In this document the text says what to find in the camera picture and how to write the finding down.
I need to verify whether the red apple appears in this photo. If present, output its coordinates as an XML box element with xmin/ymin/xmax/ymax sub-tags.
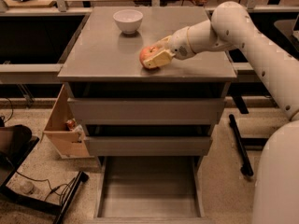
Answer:
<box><xmin>139</xmin><ymin>46</ymin><xmax>159</xmax><ymax>69</ymax></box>

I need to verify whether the grey top drawer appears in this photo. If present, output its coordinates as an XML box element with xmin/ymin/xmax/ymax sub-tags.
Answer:
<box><xmin>68</xmin><ymin>98</ymin><xmax>224</xmax><ymax>125</ymax></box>

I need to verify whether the white ceramic bowl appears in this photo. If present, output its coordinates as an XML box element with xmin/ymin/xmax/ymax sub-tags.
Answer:
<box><xmin>113</xmin><ymin>9</ymin><xmax>143</xmax><ymax>34</ymax></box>

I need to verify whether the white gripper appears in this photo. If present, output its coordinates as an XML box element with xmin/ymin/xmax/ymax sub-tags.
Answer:
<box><xmin>152</xmin><ymin>27</ymin><xmax>194</xmax><ymax>68</ymax></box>

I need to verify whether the wooden box with items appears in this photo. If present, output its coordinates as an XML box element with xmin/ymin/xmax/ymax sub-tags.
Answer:
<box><xmin>44</xmin><ymin>86</ymin><xmax>90</xmax><ymax>159</ymax></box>

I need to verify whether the grey open bottom drawer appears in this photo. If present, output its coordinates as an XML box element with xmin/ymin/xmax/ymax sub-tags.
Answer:
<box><xmin>84</xmin><ymin>156</ymin><xmax>215</xmax><ymax>224</ymax></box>

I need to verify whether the black cable on floor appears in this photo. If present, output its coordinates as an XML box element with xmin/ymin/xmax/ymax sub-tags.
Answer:
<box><xmin>15</xmin><ymin>170</ymin><xmax>78</xmax><ymax>205</ymax></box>

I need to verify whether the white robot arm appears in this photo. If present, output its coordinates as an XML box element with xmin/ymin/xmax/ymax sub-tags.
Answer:
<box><xmin>139</xmin><ymin>2</ymin><xmax>299</xmax><ymax>224</ymax></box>

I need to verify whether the grey middle drawer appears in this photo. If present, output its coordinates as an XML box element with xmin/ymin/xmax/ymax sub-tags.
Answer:
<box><xmin>85</xmin><ymin>136</ymin><xmax>211</xmax><ymax>156</ymax></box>

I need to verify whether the grey drawer cabinet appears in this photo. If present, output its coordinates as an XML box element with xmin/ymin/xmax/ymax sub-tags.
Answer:
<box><xmin>57</xmin><ymin>6</ymin><xmax>237</xmax><ymax>161</ymax></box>

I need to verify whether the black bar on floor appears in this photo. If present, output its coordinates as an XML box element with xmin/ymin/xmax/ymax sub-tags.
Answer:
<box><xmin>229</xmin><ymin>114</ymin><xmax>254</xmax><ymax>176</ymax></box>

